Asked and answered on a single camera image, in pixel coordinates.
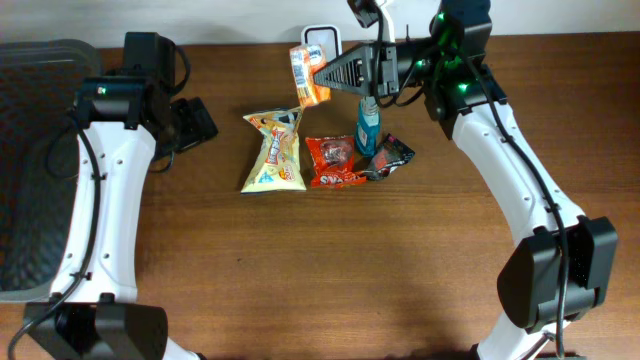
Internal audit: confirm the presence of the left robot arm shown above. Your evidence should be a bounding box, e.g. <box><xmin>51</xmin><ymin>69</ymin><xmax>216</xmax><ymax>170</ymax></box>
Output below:
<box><xmin>19</xmin><ymin>32</ymin><xmax>218</xmax><ymax>359</ymax></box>

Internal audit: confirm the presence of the blue mouthwash bottle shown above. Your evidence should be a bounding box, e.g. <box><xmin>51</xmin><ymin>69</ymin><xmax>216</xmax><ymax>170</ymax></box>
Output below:
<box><xmin>355</xmin><ymin>96</ymin><xmax>381</xmax><ymax>157</ymax></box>

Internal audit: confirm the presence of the black red snack packet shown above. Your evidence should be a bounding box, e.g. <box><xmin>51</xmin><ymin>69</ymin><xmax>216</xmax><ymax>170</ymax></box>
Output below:
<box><xmin>360</xmin><ymin>133</ymin><xmax>415</xmax><ymax>181</ymax></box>

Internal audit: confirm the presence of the grey plastic mesh basket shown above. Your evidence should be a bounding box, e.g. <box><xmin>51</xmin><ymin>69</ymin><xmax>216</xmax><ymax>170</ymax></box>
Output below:
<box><xmin>1</xmin><ymin>39</ymin><xmax>102</xmax><ymax>303</ymax></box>

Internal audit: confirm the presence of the small orange white packet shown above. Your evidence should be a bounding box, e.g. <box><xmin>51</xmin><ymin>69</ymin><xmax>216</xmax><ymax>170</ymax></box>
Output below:
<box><xmin>289</xmin><ymin>44</ymin><xmax>331</xmax><ymax>108</ymax></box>

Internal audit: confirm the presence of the yellow snack bag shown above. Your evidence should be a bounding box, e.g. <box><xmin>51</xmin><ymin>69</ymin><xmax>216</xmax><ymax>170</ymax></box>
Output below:
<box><xmin>241</xmin><ymin>107</ymin><xmax>306</xmax><ymax>194</ymax></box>

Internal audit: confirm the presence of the white barcode scanner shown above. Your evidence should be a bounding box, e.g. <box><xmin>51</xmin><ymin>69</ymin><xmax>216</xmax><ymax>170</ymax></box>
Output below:
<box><xmin>301</xmin><ymin>24</ymin><xmax>342</xmax><ymax>62</ymax></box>

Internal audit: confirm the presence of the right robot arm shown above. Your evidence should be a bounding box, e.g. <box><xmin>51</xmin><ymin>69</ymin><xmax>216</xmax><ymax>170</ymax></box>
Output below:
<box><xmin>314</xmin><ymin>0</ymin><xmax>618</xmax><ymax>359</ymax></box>

